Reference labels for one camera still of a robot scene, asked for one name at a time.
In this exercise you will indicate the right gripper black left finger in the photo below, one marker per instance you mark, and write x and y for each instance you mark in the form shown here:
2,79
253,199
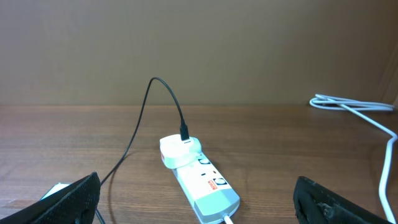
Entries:
75,203

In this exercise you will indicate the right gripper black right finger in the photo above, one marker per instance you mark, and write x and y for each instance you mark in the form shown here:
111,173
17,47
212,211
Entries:
315,204

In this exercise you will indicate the blue screen Galaxy smartphone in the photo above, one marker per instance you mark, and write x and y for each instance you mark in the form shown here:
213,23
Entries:
57,187

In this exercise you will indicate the white USB charger plug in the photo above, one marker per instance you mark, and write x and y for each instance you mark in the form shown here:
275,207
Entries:
176,153

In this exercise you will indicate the white power extension strip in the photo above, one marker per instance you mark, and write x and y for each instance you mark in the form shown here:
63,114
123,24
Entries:
210,195

